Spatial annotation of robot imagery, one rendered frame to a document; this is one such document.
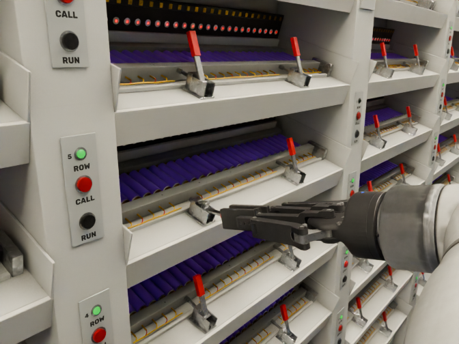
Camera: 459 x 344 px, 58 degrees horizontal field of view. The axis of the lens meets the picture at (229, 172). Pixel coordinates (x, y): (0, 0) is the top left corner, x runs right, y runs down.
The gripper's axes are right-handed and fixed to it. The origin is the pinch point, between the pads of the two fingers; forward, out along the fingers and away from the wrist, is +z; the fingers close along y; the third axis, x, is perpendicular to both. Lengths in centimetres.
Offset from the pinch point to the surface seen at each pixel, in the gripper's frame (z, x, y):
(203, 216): 7.4, 0.2, -1.0
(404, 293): 23, -67, 115
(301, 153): 12.9, 3.3, 36.9
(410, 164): 16, -14, 114
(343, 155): 6.6, 1.2, 44.4
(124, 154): 21.7, 10.8, -3.1
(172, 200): 12.3, 2.9, -2.5
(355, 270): 18, -37, 66
